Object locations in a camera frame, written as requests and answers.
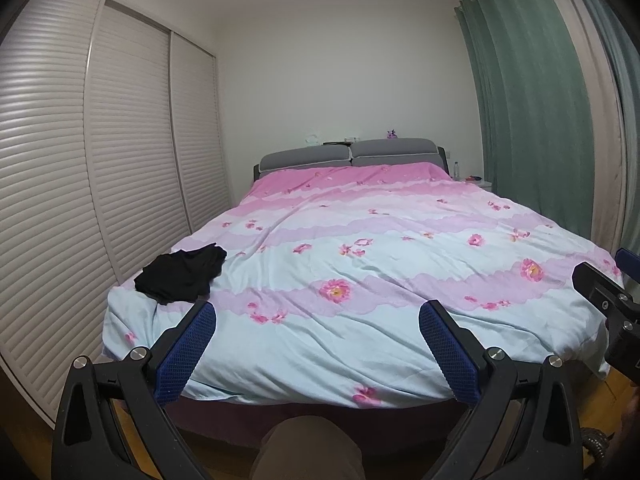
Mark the white nightstand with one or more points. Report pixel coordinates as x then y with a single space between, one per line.
480 185

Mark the white louvered wardrobe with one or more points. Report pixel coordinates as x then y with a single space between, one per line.
100 160

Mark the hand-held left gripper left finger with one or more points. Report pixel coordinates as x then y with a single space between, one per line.
187 355

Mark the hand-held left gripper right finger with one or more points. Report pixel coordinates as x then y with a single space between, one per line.
450 355

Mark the grey headboard cushion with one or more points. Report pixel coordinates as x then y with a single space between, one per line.
305 159
395 151

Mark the clear plastic bottle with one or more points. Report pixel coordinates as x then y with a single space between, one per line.
456 169

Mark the white object on headboard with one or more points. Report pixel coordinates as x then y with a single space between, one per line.
312 136

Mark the black pants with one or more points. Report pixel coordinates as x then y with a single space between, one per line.
177 275

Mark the person's knee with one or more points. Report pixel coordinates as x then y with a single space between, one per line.
307 452

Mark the grey blue curtain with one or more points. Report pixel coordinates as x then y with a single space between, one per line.
617 85

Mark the purple toy figure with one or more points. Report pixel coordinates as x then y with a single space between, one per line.
391 133

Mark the pink floral blanket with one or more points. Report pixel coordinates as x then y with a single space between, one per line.
360 270

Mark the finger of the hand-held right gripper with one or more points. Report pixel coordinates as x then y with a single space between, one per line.
629 259
597 287

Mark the green curtain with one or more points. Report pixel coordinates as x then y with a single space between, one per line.
530 110

